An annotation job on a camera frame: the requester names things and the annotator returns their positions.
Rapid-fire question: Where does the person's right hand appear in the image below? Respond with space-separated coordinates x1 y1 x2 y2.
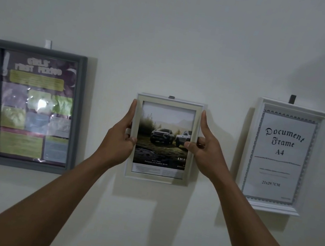
178 107 241 185

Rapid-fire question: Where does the person's left hand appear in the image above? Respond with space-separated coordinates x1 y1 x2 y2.
95 94 144 173

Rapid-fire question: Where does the small white car picture frame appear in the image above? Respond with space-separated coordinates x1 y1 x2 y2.
122 92 207 189

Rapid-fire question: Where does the person's left forearm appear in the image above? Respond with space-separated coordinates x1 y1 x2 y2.
0 137 112 246

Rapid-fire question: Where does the person's right forearm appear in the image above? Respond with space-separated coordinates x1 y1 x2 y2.
202 170 325 246

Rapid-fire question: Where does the white ornate document frame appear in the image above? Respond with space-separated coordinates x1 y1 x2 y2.
231 95 325 220

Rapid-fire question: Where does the grey frame with colourful poster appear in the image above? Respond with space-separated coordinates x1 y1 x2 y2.
0 39 95 179

